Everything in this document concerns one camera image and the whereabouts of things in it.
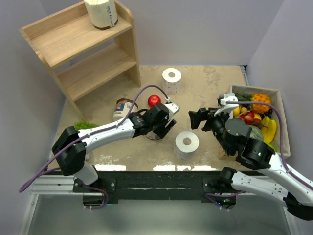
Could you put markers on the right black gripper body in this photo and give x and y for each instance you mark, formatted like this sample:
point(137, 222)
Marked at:
point(217, 121)

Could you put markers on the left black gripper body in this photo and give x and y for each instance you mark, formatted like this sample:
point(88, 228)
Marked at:
point(158, 128)

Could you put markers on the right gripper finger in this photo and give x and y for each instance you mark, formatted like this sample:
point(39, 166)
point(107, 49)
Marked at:
point(207, 126)
point(196, 117)

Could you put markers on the paper roll plain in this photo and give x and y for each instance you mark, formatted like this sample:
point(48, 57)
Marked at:
point(103, 13)

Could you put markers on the paper roll cartoon label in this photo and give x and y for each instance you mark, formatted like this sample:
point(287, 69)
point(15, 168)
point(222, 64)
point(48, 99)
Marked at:
point(153, 136)

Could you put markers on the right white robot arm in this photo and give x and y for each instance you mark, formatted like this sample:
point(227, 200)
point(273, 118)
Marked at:
point(290, 189)

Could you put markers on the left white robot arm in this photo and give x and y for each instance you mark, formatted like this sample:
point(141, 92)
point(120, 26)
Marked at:
point(71, 148)

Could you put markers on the wooden three-tier shelf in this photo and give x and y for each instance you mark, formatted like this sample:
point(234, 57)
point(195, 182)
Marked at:
point(79, 57)

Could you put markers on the red apple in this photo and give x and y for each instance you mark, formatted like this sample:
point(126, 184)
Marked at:
point(153, 100)

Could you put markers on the yellow lemon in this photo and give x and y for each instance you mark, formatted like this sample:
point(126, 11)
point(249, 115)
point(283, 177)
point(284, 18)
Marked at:
point(236, 111)

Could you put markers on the white paper towel roll front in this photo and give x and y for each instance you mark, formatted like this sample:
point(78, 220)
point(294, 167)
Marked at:
point(186, 144)

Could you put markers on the red cherries cluster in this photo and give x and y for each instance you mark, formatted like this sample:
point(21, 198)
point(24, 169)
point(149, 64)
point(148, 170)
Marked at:
point(251, 118)

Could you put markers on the floral paper towel roll back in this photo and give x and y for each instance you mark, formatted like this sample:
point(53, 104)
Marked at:
point(171, 81)

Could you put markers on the green melon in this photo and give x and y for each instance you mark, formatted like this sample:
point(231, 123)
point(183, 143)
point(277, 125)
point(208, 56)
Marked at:
point(256, 133)

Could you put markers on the yellow bananas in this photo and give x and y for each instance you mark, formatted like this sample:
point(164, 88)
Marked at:
point(269, 128)

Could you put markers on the green pear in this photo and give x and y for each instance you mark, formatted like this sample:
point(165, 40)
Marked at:
point(271, 146)

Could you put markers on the wicker basket with liner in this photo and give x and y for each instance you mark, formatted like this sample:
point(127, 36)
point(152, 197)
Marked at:
point(276, 101)

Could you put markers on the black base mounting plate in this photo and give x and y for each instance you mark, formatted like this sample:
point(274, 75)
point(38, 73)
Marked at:
point(115, 186)

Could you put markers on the green grapes bunch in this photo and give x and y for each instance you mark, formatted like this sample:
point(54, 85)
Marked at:
point(84, 125)

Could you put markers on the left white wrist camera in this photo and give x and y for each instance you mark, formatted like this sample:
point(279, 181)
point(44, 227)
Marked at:
point(172, 107)

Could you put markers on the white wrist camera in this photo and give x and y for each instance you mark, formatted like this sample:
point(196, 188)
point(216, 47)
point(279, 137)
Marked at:
point(227, 102)
point(172, 107)

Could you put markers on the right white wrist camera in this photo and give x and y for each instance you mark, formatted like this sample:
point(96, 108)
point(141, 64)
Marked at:
point(227, 102)

